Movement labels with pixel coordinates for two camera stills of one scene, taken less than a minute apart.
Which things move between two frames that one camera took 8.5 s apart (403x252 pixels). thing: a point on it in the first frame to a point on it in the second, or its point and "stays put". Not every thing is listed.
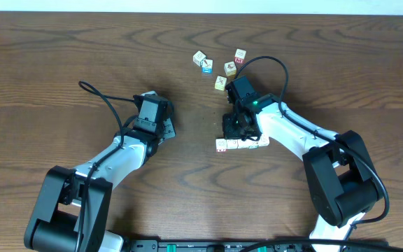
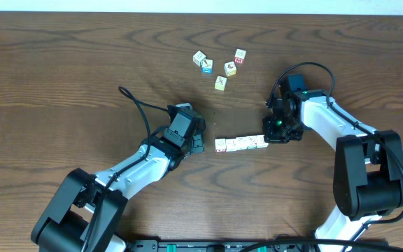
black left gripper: [168, 127] to [198, 143]
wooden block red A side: [243, 144] stays put
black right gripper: [229, 131] to [270, 135]
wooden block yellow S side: [264, 140] stays put
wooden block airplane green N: [253, 145] stays put
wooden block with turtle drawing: [231, 143] stays put
